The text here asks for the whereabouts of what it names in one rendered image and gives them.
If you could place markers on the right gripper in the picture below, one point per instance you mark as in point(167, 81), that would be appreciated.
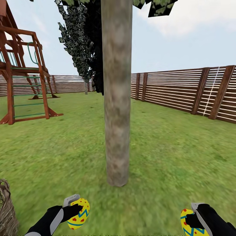
point(193, 221)

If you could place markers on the easter egg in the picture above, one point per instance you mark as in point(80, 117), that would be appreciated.
point(187, 229)
point(78, 220)

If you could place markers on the wicker basket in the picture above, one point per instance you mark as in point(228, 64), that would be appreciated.
point(8, 221)

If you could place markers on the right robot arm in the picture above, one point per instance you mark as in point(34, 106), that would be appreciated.
point(205, 217)

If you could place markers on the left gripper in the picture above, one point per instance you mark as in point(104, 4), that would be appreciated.
point(73, 211)

